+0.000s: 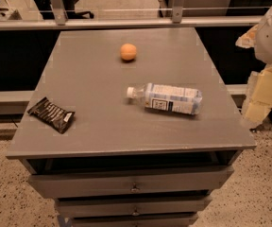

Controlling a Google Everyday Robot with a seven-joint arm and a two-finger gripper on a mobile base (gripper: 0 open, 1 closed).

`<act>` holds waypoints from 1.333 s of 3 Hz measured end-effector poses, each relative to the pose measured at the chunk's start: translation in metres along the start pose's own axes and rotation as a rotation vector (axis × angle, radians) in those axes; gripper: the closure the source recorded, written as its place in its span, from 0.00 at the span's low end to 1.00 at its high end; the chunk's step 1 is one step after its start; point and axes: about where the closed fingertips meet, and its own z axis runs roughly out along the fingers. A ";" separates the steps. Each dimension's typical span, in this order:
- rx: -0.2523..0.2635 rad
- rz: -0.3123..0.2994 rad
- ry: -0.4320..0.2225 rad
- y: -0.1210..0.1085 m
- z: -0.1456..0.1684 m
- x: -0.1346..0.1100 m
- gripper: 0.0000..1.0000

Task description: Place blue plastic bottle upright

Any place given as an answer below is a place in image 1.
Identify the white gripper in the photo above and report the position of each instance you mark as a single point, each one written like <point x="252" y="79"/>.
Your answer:
<point x="258" y="99"/>

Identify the blue label plastic water bottle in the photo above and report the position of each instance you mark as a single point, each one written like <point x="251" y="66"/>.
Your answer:
<point x="167" y="98"/>

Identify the orange round fruit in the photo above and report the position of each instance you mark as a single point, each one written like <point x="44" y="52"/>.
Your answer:
<point x="128" y="52"/>

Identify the top grey drawer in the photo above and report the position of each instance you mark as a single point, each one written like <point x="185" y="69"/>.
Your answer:
<point x="130" y="182"/>

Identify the grey drawer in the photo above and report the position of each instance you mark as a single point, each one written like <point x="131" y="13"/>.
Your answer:
<point x="130" y="182"/>
<point x="132" y="206"/>
<point x="166" y="220"/>

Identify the grey drawer cabinet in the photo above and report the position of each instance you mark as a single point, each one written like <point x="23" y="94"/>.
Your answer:
<point x="86" y="75"/>

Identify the middle grey drawer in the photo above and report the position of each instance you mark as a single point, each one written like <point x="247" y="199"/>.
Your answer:
<point x="132" y="206"/>

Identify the bottom grey drawer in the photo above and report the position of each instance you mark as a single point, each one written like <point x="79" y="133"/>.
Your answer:
<point x="166" y="220"/>

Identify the black snack bag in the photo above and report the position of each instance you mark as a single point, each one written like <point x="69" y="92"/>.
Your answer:
<point x="52" y="115"/>

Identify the metal rail frame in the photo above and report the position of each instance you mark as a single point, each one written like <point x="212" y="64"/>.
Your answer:
<point x="24" y="14"/>

